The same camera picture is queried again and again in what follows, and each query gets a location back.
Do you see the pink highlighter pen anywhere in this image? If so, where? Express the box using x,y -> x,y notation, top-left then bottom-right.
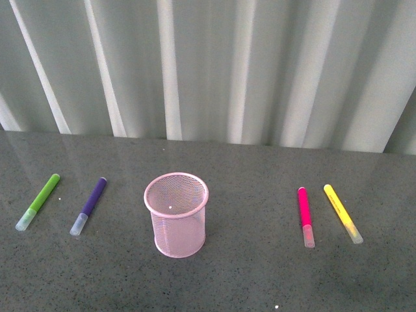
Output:
298,187 -> 315,248

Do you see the purple highlighter pen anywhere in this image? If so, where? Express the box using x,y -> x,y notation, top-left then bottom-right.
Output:
70,177 -> 107,236

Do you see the pink mesh pen cup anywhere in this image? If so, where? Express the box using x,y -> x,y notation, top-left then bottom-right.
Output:
144,172 -> 209,259

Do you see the white pleated curtain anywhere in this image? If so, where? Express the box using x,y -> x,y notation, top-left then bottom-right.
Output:
1,1 -> 415,155

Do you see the yellow highlighter pen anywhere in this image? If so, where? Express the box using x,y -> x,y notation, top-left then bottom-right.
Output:
324,184 -> 363,244

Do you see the green highlighter pen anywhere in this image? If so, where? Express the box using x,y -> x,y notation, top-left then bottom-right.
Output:
15,174 -> 60,231

